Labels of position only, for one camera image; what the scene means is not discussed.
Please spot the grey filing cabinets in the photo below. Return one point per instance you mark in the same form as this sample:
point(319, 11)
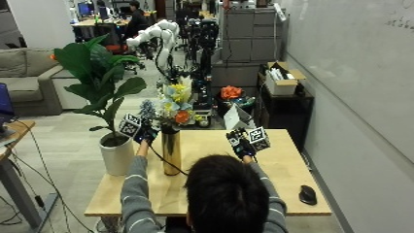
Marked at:
point(252, 39)

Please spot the wooden side desk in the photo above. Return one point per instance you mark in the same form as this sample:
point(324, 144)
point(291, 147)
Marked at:
point(13, 142)

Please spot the red office chair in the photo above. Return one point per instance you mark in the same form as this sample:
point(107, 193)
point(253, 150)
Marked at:
point(115, 48)

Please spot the white plant pot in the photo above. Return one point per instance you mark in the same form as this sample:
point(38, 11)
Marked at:
point(116, 158)

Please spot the blue-screen laptop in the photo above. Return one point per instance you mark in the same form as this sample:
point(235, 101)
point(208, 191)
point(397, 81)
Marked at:
point(6, 103)

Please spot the open cardboard box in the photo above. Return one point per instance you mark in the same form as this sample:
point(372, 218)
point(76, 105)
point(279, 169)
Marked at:
point(283, 84)

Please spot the computer monitor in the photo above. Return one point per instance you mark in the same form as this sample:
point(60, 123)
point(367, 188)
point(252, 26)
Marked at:
point(84, 9)

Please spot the black cabinet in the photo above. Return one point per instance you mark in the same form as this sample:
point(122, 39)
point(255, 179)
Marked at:
point(285, 113)

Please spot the yellow blue orange flower bouquet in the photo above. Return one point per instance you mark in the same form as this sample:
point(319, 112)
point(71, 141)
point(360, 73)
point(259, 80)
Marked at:
point(176, 103)

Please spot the tall gold vase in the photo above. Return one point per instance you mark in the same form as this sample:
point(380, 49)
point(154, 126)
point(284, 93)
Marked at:
point(172, 153)

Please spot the black bin of flowers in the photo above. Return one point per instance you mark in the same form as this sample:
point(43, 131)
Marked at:
point(224, 108)

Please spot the orange artificial flower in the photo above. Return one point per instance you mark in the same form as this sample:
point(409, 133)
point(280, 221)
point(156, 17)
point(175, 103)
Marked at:
point(231, 92)

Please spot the white marker cube on right glove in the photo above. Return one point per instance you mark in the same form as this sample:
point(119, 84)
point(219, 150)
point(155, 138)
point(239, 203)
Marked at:
point(260, 138)

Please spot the office desk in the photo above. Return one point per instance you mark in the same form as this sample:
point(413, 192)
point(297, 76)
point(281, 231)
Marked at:
point(92, 23)

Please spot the person's left hand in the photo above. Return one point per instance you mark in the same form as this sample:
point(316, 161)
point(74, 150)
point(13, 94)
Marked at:
point(147, 135)

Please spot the black computer mouse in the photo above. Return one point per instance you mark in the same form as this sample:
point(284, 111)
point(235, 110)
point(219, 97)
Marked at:
point(308, 195)

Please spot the person's right hand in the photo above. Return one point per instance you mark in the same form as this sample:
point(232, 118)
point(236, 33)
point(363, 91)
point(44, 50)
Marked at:
point(240, 147)

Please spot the grey sofa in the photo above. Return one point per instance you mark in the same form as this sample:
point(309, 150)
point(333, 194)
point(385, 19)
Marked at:
point(30, 81)

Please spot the white marker cube on glove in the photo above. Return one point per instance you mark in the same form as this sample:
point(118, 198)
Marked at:
point(130, 125)
point(260, 138)

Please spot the white marker cube on left glove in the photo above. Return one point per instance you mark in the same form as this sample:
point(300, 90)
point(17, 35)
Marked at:
point(130, 125)

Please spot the white humanoid robot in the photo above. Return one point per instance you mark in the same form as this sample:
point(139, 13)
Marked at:
point(163, 39)

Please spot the green large-leaf plant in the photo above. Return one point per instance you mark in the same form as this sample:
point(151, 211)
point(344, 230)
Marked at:
point(98, 74)

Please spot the whiteboard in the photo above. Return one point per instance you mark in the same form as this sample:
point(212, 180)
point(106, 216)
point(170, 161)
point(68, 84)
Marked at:
point(359, 64)

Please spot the black robot on stand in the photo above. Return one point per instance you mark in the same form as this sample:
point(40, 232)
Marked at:
point(207, 58)

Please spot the white paper bag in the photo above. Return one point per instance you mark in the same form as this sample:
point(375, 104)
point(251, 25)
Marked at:
point(236, 119)

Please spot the blue artificial flower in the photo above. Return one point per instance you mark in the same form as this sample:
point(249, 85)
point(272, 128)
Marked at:
point(147, 109)

